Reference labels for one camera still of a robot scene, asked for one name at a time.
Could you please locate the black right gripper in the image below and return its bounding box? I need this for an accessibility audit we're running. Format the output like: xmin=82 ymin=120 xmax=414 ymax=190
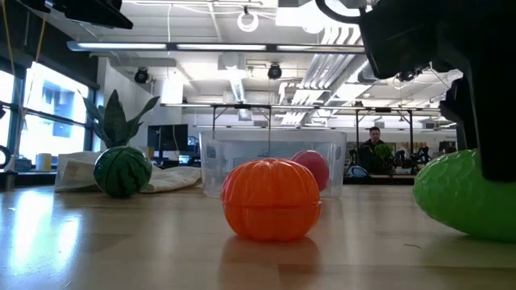
xmin=358 ymin=0 xmax=516 ymax=80

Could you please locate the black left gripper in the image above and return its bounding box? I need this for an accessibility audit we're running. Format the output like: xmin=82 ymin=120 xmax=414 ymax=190
xmin=18 ymin=0 xmax=134 ymax=30

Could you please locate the green textured toy fruit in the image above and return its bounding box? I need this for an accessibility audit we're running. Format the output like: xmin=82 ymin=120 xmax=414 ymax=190
xmin=412 ymin=148 xmax=516 ymax=243

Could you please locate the green toy watermelon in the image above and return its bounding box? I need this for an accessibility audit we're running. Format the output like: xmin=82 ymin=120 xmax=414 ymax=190
xmin=93 ymin=145 xmax=154 ymax=199

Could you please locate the red toy bell pepper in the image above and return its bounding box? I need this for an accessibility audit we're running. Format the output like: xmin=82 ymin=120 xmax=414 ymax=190
xmin=290 ymin=149 xmax=331 ymax=193

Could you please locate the orange toy orange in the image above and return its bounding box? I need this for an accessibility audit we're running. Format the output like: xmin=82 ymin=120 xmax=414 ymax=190
xmin=219 ymin=157 xmax=323 ymax=243

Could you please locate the clear plastic tupperware container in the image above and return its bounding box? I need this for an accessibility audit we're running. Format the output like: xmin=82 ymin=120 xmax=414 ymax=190
xmin=199 ymin=129 xmax=347 ymax=201

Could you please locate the long ceiling light bar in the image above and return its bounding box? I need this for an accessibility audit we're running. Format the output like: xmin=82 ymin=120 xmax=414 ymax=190
xmin=66 ymin=39 xmax=366 ymax=56

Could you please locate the green artificial plant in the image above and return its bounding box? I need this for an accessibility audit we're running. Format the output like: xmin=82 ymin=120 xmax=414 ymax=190
xmin=79 ymin=89 xmax=161 ymax=151

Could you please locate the small green background plant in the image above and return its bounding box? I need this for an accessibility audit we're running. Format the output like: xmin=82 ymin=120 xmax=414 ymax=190
xmin=372 ymin=143 xmax=395 ymax=162

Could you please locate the person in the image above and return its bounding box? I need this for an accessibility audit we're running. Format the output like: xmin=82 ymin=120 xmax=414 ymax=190
xmin=358 ymin=126 xmax=398 ymax=176

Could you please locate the black computer monitor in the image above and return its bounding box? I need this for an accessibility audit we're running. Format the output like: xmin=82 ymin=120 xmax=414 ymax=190
xmin=147 ymin=123 xmax=189 ymax=153

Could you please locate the blue white round object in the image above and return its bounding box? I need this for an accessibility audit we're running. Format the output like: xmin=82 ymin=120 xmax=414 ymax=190
xmin=347 ymin=165 xmax=370 ymax=179

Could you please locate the white cylinder container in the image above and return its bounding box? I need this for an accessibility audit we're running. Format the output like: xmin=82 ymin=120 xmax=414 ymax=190
xmin=35 ymin=152 xmax=53 ymax=172

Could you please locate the white checked cloth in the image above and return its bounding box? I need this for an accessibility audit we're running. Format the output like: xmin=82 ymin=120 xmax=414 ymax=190
xmin=53 ymin=151 xmax=204 ymax=194

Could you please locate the black ceiling camera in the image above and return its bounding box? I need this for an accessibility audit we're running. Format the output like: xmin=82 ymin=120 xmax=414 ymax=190
xmin=397 ymin=67 xmax=431 ymax=84

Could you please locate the silver ventilation duct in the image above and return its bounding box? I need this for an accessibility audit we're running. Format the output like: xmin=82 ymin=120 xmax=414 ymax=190
xmin=356 ymin=56 xmax=404 ymax=85

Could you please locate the black workstation frame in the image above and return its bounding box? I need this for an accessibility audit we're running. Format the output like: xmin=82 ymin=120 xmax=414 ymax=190
xmin=353 ymin=106 xmax=415 ymax=168
xmin=210 ymin=102 xmax=274 ymax=159

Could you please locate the white cable coil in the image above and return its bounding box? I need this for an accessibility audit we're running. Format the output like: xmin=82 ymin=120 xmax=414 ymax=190
xmin=236 ymin=10 xmax=260 ymax=33

